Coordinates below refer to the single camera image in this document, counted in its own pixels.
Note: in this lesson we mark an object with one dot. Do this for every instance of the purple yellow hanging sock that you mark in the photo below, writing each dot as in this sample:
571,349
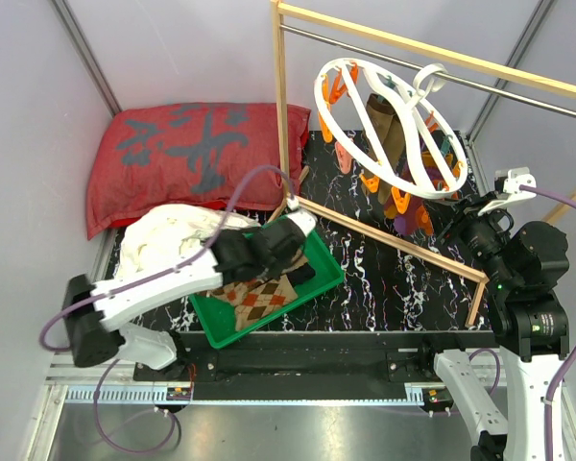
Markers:
434,174

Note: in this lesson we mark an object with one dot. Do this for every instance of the green plastic bin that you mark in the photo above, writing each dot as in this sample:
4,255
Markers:
217,317

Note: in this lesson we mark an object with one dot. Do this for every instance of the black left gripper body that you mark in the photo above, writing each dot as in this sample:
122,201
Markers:
271,269

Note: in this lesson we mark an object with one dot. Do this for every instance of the brown hanging sock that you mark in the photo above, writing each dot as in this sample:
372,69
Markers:
392,139
382,114

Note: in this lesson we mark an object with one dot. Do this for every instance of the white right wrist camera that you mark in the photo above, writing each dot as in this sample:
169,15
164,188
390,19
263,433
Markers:
508,189

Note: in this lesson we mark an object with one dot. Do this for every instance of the orange hanging sock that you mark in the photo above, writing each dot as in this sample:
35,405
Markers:
415,218

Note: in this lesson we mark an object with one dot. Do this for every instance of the red patterned pillow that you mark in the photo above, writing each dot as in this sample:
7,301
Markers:
191,153

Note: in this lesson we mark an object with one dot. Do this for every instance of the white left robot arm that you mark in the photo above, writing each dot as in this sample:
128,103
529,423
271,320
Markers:
100,327

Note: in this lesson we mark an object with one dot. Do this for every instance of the dark navy sock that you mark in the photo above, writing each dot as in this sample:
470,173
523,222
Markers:
300,275

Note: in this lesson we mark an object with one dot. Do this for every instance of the white crumpled cloth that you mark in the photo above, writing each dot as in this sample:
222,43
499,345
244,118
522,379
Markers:
164,234

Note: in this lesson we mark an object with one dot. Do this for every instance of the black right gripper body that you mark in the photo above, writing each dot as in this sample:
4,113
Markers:
483,235

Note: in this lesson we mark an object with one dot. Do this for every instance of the wooden clothes rack frame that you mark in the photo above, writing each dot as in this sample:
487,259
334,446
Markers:
280,10

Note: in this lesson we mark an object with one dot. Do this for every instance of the white round clip hanger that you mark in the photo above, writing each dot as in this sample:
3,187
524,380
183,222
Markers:
406,99

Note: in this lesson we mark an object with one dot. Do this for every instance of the orange clothes clip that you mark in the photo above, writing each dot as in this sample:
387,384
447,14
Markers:
401,202

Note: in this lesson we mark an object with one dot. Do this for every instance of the black mounting rail base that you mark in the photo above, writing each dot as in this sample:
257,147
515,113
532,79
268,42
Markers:
356,367

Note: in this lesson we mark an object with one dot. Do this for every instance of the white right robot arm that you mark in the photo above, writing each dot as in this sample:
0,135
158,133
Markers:
529,326

